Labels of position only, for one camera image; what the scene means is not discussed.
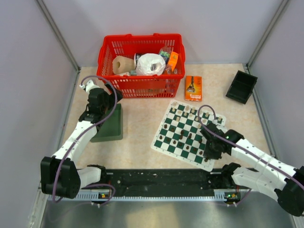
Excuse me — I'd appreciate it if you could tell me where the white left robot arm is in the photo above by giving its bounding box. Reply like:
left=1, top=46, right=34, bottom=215
left=40, top=76, right=123, bottom=203

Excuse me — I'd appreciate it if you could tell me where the red plastic shopping basket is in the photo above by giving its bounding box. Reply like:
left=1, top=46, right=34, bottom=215
left=96, top=33, right=186, bottom=98

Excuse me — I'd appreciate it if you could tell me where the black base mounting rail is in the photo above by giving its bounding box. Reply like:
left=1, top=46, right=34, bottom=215
left=73, top=168, right=252, bottom=198

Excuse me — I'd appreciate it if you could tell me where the metal frame rail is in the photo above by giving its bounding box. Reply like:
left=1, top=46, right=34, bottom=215
left=34, top=0, right=80, bottom=72

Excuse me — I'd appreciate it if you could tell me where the brown toilet paper roll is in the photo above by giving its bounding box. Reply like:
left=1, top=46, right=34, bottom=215
left=112, top=56, right=135, bottom=75

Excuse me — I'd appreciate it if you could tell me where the white wrapped paper roll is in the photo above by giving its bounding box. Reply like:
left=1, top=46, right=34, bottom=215
left=136, top=53, right=166, bottom=76

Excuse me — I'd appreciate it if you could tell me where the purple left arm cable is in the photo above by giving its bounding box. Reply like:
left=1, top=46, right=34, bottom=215
left=51, top=75, right=118, bottom=203

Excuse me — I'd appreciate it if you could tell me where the orange small carton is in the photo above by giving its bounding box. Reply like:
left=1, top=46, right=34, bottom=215
left=168, top=51, right=179, bottom=71

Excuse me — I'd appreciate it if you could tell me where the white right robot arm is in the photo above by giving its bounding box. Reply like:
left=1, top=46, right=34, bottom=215
left=200, top=123, right=304, bottom=217

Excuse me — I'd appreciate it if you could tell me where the green white chess mat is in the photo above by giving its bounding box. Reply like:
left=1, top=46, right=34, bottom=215
left=151, top=99, right=226, bottom=172

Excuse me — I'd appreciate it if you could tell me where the black plastic bin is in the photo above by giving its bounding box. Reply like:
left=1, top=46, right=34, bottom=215
left=226, top=71, right=258, bottom=104

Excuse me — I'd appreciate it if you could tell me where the orange razor box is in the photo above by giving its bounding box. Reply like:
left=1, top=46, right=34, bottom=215
left=184, top=76, right=203, bottom=102

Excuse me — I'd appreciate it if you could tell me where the green plastic tray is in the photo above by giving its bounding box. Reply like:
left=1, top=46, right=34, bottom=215
left=90, top=104, right=123, bottom=143

